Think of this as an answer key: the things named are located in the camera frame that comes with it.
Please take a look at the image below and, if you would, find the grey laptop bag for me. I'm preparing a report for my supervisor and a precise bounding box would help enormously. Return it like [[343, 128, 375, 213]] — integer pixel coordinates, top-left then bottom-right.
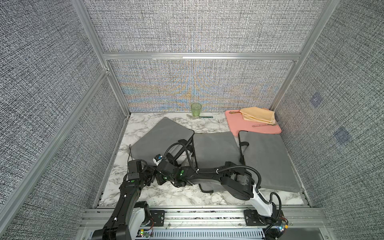
[[193, 132, 252, 200], [238, 131, 301, 193], [131, 118, 195, 166]]

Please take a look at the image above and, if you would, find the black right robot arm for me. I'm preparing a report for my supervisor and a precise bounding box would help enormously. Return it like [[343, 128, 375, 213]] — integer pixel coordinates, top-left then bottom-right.
[[156, 160, 283, 225]]

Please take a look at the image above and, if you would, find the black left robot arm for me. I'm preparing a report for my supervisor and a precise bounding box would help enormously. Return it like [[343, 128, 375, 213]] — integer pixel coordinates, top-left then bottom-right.
[[92, 160, 154, 240]]

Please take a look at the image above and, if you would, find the green plastic cup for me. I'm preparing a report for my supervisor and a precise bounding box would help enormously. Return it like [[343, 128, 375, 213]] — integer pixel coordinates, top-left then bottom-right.
[[191, 103, 202, 117]]

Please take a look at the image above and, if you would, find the pink tray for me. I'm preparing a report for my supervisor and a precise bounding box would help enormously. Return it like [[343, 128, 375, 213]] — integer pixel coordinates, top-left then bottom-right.
[[225, 110, 282, 137]]

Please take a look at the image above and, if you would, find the tan folded cloth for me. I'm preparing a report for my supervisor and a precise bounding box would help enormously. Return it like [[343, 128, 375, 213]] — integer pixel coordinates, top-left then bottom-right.
[[240, 107, 276, 125]]

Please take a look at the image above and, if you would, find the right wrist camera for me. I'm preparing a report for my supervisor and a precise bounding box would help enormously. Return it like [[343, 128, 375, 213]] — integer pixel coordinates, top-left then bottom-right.
[[153, 154, 163, 166]]

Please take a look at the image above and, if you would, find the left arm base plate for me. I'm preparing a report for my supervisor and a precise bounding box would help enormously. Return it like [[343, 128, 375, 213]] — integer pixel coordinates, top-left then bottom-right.
[[149, 210, 166, 227]]

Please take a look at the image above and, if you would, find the aluminium front rail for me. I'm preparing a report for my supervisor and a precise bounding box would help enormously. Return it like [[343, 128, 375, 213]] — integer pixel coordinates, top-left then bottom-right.
[[76, 205, 336, 240]]

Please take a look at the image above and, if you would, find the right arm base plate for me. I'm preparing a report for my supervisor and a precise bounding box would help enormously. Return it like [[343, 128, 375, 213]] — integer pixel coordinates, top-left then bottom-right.
[[243, 209, 266, 227]]

